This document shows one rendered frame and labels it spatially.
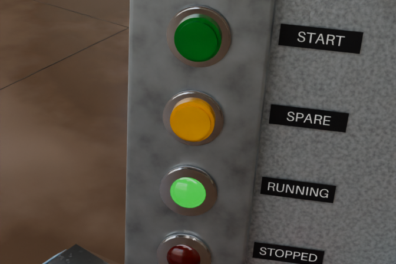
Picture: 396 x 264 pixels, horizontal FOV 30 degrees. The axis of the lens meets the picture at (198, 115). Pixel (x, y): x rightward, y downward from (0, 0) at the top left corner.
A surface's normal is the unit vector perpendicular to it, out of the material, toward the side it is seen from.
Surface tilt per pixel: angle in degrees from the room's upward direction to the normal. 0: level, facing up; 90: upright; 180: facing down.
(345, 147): 90
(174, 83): 90
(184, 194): 86
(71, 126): 0
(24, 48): 0
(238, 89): 90
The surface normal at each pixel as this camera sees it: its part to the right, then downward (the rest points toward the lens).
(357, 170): -0.14, 0.46
